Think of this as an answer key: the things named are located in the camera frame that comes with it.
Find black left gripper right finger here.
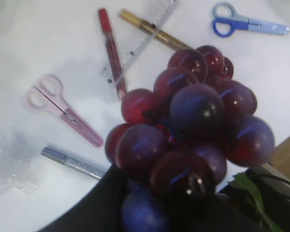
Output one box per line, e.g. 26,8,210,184
173,196,265,232

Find silver glitter pen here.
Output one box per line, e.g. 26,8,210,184
41,145,108,180

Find blue scissors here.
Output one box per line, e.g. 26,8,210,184
212,2,290,38

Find purple artificial grape bunch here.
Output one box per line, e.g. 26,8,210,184
105,45,275,232

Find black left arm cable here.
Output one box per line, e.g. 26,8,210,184
262,162,290,194

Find clear plastic ruler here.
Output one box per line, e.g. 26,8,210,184
101,0,178,87

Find gold glitter pen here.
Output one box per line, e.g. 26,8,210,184
120,9,193,51

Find red glitter pen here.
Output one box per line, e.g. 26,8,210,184
98,8,127,100

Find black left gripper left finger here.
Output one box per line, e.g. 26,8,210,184
40,166,126,232

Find pink scissors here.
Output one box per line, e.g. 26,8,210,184
26,75,103,148

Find clear plastic sheet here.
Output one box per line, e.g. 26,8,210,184
0,130,41,197

